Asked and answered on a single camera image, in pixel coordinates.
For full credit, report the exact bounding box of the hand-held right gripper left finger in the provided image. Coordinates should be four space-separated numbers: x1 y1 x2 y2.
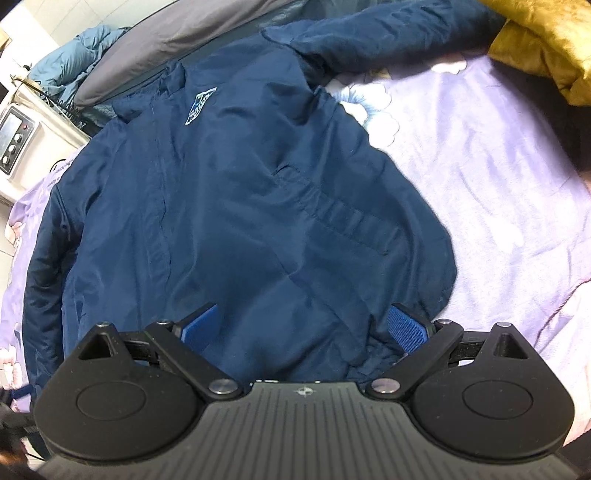
78 302 243 400

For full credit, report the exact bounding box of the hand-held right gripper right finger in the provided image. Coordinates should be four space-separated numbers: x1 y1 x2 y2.
366 302 532 400

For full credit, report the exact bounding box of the navy blue jacket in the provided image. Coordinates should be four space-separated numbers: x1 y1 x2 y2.
22 0 509 385

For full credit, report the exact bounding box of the purple floral bedsheet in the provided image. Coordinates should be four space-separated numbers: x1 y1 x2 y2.
0 46 591 455

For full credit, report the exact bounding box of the white appliance with control panel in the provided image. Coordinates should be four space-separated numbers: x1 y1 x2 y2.
0 78 92 205

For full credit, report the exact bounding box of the grey pillow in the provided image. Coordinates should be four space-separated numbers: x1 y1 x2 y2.
74 0 306 110

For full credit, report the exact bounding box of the golden yellow blanket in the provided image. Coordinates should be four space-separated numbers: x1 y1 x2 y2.
477 0 591 108

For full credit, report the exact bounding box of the black wire rack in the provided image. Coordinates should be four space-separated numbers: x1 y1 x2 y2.
11 78 95 137

